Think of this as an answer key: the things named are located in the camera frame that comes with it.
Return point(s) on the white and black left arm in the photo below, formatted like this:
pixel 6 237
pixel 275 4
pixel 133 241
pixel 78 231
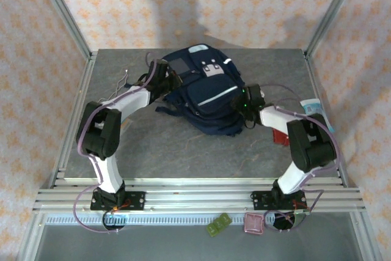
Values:
pixel 105 132

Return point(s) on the aluminium corner post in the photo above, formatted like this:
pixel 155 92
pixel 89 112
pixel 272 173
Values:
pixel 331 13
pixel 63 13

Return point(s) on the blue and white tissue pack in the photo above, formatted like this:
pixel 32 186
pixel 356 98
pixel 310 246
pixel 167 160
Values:
pixel 313 106

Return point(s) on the pink translucent square tray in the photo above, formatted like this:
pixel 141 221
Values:
pixel 254 223

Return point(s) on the aluminium rail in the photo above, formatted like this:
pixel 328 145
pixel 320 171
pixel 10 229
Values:
pixel 311 74
pixel 72 126

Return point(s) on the aluminium front rail beam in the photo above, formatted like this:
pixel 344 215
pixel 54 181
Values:
pixel 195 197

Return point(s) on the aluminium right corner post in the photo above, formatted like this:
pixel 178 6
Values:
pixel 331 13

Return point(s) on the aluminium left corner post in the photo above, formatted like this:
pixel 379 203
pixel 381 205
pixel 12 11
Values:
pixel 63 13

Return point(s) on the aluminium right side rail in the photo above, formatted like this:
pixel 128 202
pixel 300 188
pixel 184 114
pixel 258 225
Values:
pixel 311 74

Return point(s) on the navy blue backpack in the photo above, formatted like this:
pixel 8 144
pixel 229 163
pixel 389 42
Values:
pixel 210 96

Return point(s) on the aluminium left side rail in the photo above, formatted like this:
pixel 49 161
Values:
pixel 72 126

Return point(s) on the red leather card case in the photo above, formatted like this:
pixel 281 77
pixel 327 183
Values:
pixel 279 137

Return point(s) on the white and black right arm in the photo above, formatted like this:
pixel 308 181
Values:
pixel 308 141

